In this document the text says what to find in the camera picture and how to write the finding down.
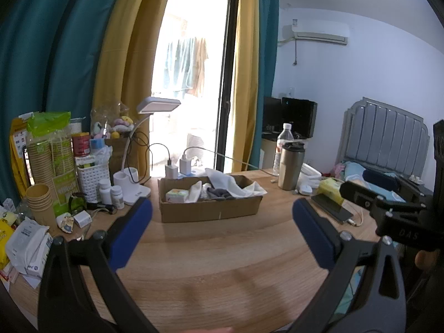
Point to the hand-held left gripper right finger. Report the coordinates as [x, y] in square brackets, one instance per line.
[312, 229]

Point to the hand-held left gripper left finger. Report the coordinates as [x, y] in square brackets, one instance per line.
[131, 229]

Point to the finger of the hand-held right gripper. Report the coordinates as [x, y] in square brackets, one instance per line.
[357, 194]
[380, 178]

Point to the small tissue pack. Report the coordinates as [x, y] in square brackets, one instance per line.
[177, 195]

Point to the grey sock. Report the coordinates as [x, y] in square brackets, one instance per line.
[215, 192]

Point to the person's right hand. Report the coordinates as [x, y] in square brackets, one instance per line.
[425, 258]

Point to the light blue bedding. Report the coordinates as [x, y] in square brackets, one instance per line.
[353, 173]

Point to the black phone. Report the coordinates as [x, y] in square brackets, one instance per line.
[333, 208]

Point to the yellow tissue pack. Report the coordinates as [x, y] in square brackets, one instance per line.
[329, 185]

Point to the green label pill bottle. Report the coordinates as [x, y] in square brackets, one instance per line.
[117, 197]

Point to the black clip tool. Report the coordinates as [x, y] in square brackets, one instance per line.
[100, 206]

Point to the grey padded headboard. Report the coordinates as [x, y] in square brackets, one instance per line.
[381, 138]

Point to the white desk lamp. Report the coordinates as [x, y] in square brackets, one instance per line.
[131, 187]

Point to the white pill bottle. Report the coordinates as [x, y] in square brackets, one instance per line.
[104, 190]

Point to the small white box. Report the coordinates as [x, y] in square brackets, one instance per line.
[82, 219]

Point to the white round case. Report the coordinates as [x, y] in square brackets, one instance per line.
[308, 177]

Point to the green glass object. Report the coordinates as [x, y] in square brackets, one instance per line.
[77, 203]

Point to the white plastic basket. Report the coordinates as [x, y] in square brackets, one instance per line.
[92, 182]

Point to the steel tumbler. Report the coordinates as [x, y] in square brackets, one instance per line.
[290, 166]

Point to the crumpled wrapper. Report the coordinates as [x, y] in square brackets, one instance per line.
[66, 222]

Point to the white charger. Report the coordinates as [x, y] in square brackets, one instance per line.
[171, 171]
[185, 166]

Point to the white plastic bag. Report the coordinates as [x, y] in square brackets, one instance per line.
[104, 153]

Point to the green white box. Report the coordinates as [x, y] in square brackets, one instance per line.
[86, 161]

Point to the brown cardboard box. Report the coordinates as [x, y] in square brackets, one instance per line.
[118, 147]

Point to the white cabinet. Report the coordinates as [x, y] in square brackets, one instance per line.
[267, 152]

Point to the clear water bottle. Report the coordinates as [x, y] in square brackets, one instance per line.
[284, 138]

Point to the blue pack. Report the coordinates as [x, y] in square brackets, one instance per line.
[97, 144]

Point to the black monitor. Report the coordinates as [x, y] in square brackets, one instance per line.
[300, 116]

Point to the stack of paper cups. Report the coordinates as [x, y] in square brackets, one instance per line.
[38, 201]

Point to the red can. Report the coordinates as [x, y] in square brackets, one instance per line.
[80, 144]

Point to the bag of plush toys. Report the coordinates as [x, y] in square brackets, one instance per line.
[111, 125]

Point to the white wipes pack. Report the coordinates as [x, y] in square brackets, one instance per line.
[24, 246]

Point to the pack of paper cups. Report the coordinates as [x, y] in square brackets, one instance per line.
[52, 152]

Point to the small yellow pack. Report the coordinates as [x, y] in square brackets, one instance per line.
[5, 236]

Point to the yellow snack bag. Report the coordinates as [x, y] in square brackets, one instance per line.
[17, 152]

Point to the white air conditioner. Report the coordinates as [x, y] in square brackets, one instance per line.
[319, 31]

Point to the yellow curtain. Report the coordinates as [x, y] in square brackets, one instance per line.
[131, 41]
[246, 76]

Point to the teal curtain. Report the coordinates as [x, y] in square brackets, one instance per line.
[45, 59]
[267, 59]

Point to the hanging laundry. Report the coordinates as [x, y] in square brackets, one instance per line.
[184, 62]

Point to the black door frame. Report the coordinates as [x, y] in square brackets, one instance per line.
[227, 76]

